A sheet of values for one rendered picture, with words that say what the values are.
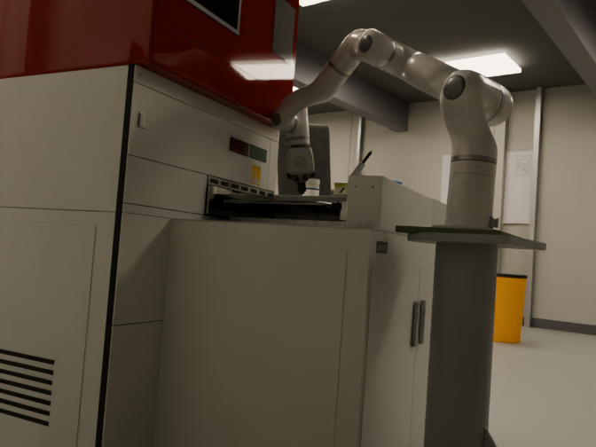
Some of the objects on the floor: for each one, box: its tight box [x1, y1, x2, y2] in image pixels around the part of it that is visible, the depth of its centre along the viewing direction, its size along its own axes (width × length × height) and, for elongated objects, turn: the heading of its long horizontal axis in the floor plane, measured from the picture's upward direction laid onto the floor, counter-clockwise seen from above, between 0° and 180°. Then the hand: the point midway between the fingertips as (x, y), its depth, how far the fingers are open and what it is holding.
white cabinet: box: [153, 220, 435, 447], centre depth 197 cm, size 64×96×82 cm
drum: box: [493, 273, 528, 343], centre depth 589 cm, size 43×43×68 cm
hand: (301, 188), depth 212 cm, fingers closed
